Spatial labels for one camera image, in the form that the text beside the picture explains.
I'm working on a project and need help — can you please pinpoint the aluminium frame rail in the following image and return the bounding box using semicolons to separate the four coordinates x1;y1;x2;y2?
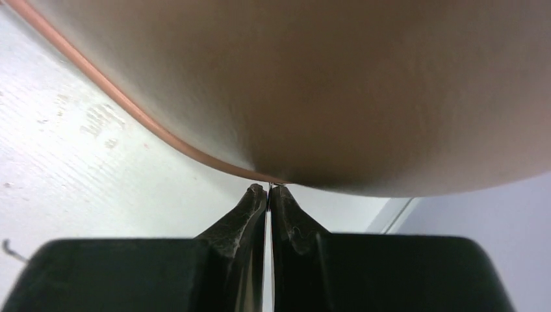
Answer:
366;198;422;234

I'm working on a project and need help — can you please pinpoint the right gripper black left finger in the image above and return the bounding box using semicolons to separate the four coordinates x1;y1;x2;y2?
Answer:
3;184;268;311

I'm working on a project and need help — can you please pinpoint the pink suitcase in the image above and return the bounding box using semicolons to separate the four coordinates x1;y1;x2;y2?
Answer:
7;1;550;197

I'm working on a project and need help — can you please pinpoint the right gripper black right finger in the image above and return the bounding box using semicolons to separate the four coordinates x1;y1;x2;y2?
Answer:
269;185;514;311

